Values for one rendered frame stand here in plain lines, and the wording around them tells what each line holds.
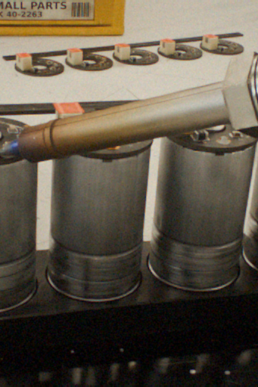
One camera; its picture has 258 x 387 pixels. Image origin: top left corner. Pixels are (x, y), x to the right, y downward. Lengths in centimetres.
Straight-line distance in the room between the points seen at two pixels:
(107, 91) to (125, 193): 21
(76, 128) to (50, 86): 24
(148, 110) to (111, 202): 4
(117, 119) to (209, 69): 29
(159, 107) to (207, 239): 6
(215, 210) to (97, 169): 3
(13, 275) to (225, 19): 36
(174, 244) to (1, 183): 5
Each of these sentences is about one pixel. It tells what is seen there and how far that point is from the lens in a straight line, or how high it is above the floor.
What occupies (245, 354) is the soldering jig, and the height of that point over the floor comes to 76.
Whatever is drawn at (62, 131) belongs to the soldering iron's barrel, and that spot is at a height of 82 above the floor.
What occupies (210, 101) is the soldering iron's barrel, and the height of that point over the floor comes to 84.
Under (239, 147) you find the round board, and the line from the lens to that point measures 20.
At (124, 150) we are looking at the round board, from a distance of 20.
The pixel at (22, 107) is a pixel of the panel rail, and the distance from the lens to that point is 22.
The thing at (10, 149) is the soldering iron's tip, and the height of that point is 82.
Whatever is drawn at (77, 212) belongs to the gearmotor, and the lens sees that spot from 20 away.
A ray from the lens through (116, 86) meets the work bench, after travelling 41.
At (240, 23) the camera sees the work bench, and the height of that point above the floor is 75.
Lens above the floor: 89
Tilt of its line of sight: 27 degrees down
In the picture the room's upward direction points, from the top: 5 degrees clockwise
